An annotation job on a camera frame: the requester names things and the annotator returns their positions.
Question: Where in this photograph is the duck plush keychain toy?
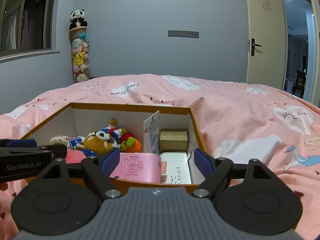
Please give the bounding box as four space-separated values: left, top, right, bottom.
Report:
102 119 127 143

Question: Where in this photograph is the white box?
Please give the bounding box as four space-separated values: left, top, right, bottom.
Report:
159 151 191 185

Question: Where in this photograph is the orange crochet carrot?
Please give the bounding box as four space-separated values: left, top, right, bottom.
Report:
120 132 143 153

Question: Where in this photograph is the pink padded pouch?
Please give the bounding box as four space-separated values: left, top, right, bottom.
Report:
110 153 167 183

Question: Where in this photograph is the small tan cardboard box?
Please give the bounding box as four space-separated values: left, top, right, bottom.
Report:
159 129 188 153

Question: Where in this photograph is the white lotion tube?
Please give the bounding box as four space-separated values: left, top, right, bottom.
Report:
143 111 160 155

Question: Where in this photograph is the white crochet bunny doll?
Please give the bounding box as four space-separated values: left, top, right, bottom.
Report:
50 135 74 150

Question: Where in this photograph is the pink cloud-print duvet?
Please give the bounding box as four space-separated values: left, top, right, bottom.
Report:
1 74 319 239

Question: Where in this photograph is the orange cardboard storage box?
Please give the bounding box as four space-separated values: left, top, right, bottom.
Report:
26 103 204 193

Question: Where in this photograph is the cream bedroom door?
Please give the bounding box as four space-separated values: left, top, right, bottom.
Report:
246 0 287 89

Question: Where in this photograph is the hanging plush toy organizer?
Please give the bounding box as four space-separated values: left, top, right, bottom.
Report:
69 27 91 83

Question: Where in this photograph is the panda plush toy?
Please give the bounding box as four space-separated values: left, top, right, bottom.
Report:
69 9 88 30

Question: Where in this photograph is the dark window frame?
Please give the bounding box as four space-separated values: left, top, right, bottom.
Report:
1 0 55 57

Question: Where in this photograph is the grey wall socket strip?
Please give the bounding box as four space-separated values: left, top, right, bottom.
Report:
168 30 200 38

